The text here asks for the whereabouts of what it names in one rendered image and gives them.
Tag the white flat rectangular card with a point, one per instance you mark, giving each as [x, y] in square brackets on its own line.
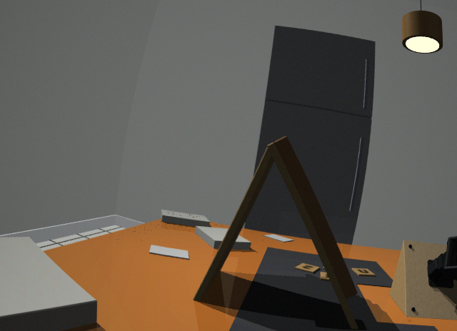
[279, 238]
[169, 252]

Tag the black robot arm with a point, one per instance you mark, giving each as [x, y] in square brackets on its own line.
[443, 270]

